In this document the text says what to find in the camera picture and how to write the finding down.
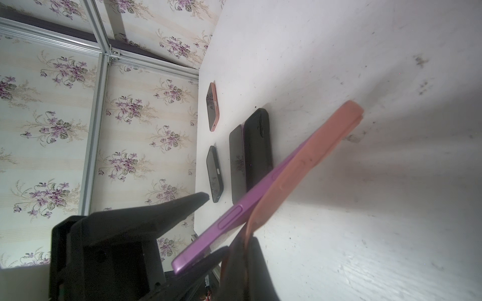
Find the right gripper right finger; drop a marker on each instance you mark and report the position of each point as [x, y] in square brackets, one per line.
[259, 283]

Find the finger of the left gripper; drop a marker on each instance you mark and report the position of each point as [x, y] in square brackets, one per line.
[176, 287]
[145, 223]

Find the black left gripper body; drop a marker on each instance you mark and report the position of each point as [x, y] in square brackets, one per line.
[125, 271]

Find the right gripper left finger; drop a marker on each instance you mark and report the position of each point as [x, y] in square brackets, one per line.
[233, 279]

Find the purple smartphone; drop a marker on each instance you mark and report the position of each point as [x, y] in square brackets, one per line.
[237, 215]

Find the black smartphone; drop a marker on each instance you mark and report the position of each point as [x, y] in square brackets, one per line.
[237, 164]

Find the black phone case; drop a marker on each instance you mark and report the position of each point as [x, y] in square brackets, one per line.
[258, 148]

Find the pink-cased phone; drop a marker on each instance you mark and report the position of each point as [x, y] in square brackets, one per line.
[320, 144]
[212, 107]

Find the black phone left front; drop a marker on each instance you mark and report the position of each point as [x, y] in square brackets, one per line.
[214, 174]

